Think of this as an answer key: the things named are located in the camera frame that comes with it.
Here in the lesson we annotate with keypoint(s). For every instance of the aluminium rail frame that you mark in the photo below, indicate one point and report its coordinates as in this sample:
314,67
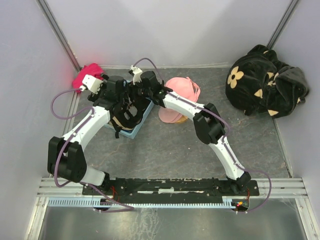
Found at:
281,188

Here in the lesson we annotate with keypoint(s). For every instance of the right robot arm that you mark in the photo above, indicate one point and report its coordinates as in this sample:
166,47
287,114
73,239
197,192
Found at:
178,98

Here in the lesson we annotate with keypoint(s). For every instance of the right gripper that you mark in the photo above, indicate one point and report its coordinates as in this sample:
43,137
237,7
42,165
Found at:
137,84

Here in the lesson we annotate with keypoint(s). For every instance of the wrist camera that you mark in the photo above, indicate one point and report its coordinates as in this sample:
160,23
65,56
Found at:
136,73
91,83

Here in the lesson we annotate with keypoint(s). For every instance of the wooden hat stand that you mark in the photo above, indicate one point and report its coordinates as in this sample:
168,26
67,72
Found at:
181,120

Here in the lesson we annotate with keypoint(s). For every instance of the black floral plush blanket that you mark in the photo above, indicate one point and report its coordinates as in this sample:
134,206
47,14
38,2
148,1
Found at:
259,82

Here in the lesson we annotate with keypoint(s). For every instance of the blue perforated plastic basket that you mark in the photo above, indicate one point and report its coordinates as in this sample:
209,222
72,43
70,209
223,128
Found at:
134,112

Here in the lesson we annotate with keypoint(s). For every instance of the black and tan hat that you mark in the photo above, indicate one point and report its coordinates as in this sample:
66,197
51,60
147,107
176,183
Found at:
129,119

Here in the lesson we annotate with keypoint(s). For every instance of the left corner aluminium post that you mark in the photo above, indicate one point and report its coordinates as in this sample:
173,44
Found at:
46,10

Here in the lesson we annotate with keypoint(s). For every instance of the corner aluminium post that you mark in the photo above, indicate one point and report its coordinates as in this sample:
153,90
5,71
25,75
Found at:
46,10
288,13

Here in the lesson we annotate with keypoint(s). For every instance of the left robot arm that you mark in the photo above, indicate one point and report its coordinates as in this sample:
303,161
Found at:
66,159

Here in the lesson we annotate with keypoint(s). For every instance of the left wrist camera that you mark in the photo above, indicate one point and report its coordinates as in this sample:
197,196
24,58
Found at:
91,83

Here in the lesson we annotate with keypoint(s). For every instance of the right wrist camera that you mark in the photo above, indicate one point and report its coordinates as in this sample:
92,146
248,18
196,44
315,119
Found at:
136,73

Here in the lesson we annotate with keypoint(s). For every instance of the right corner aluminium post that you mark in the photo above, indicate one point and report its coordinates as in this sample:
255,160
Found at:
288,13

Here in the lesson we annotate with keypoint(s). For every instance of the pink cap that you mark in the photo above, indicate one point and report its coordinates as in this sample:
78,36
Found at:
171,119
184,87

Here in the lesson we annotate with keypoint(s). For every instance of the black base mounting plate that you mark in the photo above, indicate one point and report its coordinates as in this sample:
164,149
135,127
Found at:
175,190

